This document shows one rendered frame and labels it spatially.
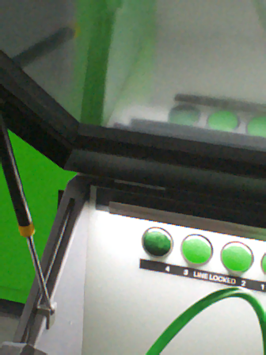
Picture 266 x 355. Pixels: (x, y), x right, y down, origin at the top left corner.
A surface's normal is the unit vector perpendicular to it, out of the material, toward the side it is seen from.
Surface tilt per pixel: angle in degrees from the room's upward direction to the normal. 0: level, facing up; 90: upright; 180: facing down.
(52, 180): 90
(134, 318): 90
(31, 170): 90
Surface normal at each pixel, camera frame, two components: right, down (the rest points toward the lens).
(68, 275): 0.95, 0.17
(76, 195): -0.14, -0.47
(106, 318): -0.29, 0.33
